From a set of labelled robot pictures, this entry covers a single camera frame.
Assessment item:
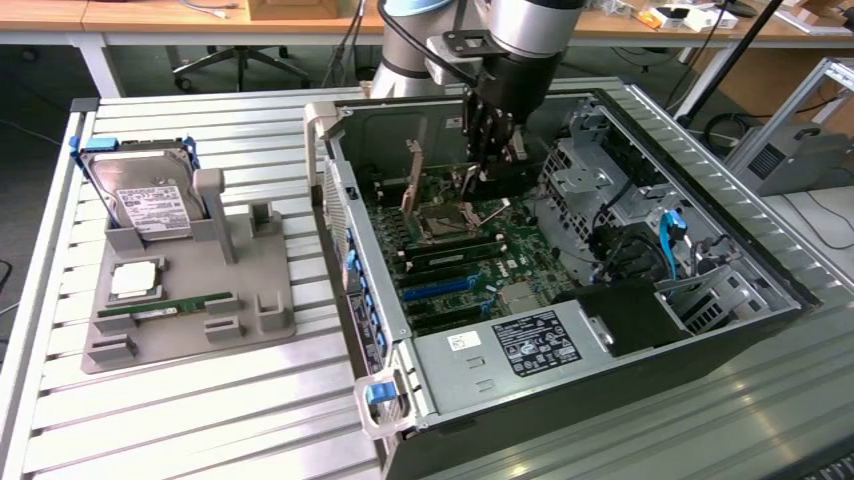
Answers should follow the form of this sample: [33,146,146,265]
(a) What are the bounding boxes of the CPU socket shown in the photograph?
[413,202,479,242]

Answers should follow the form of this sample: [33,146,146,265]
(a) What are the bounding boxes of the metal socket cover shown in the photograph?
[465,197,516,222]

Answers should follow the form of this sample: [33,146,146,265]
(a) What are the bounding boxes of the black RAM slot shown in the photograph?
[392,232,501,257]

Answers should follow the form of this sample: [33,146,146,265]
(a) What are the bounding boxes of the green RAM stick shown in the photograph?
[96,292,242,319]

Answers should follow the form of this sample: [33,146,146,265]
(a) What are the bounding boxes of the cardboard box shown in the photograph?
[246,0,365,21]

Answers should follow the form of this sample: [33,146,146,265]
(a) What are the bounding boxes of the aluminium profile frame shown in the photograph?
[724,55,854,166]

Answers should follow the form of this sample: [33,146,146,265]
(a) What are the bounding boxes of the dark RAM stick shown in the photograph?
[404,244,507,274]

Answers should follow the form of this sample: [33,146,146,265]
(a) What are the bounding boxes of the grey power supply unit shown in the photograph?
[405,298,613,419]

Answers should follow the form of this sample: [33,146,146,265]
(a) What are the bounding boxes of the graphics card with metal bracket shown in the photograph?
[397,138,543,224]

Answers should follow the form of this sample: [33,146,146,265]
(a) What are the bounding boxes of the hard disk in blue caddy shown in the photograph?
[65,134,213,245]

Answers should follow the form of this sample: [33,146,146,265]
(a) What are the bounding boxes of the grey box with black handle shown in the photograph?
[723,124,854,197]

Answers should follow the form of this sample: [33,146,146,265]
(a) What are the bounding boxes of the black power wire bundle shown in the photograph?
[584,177,668,281]

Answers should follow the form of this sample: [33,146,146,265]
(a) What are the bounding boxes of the black open PC case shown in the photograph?
[302,88,823,480]

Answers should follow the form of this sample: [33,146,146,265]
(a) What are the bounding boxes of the white box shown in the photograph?
[647,5,740,34]

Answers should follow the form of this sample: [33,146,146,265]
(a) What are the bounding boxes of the black tripod pole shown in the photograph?
[672,0,787,124]

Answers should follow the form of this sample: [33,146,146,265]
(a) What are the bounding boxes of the grey plastic parts rack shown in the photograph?
[78,167,300,375]

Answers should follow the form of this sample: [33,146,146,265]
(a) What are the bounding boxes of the dark keyboard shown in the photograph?
[776,457,854,480]

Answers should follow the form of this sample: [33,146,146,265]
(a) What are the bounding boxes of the silver CPU chip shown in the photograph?
[109,262,161,296]

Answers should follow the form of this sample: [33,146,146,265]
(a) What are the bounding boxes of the silver chipset heatsink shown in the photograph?
[499,285,541,309]

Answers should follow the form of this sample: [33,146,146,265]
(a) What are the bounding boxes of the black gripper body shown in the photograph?
[465,49,563,129]

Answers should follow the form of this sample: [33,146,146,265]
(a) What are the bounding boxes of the robot wrist cable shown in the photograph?
[374,0,483,89]

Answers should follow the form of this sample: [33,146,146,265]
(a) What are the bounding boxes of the blue SATA wire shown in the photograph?
[656,208,683,284]

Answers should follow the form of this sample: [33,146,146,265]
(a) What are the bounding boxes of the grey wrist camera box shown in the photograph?
[424,29,512,85]

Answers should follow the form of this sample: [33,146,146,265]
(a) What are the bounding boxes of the wooden desk white legs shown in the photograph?
[565,0,854,109]
[0,0,386,100]

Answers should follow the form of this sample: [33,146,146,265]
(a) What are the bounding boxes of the green Dell motherboard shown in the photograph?
[362,169,581,337]

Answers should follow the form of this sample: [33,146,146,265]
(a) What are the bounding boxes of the black office chair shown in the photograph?
[170,43,313,92]

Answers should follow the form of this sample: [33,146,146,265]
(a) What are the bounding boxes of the black expansion slot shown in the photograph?
[406,305,483,334]
[397,269,476,290]

